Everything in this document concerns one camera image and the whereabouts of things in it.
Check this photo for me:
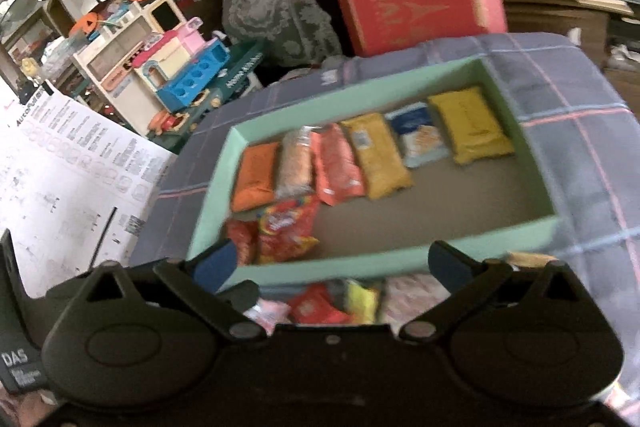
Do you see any beige toy kitchen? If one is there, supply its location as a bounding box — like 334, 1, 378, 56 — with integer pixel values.
72, 0, 181, 132

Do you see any orange snack packet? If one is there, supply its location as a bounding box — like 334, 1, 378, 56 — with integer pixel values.
230, 142, 281, 212

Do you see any blue and white snack packet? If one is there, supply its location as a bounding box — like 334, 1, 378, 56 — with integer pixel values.
385, 102, 451, 170

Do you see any blue toy rack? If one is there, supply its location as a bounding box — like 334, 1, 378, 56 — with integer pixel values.
156, 39, 231, 112

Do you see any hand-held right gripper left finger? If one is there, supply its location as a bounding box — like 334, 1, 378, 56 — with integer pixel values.
82, 239, 266, 343

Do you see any red patterned snack packet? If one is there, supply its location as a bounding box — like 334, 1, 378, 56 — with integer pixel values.
290, 284, 351, 325

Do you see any pink candy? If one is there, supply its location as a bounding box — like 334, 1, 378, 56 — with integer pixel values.
250, 299, 293, 333

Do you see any salmon snack packet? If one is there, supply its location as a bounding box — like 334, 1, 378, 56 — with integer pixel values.
310, 123, 366, 206

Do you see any clear orange cracker packet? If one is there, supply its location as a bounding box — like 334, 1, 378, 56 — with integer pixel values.
274, 127, 316, 200

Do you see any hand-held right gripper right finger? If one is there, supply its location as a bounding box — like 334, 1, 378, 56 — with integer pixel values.
400, 241, 576, 344

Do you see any large yellow snack packet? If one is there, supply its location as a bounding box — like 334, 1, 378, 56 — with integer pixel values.
426, 87, 516, 165

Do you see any mint green cardboard box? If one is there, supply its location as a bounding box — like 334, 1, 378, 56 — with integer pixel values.
186, 57, 561, 293

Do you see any golden yellow snack packet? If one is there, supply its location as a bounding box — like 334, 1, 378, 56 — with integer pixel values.
340, 112, 413, 200

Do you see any plain red snack packet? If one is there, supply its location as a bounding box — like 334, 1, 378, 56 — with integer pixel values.
225, 219, 261, 265

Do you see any pale pink patterned packet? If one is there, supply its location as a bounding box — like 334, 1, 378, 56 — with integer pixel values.
380, 274, 451, 333

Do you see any pink toy house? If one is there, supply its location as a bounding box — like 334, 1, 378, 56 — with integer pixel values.
132, 19, 206, 92

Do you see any small yellow snack packet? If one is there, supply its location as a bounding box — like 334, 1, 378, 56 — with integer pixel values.
345, 279, 381, 325

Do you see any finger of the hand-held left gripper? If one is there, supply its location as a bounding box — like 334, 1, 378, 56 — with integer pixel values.
222, 281, 261, 323

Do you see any white printed instruction sheet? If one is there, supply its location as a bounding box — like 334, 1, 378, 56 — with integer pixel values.
0, 82, 173, 298

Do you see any red colourful candy bag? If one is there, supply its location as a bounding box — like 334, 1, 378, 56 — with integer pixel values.
257, 197, 321, 264

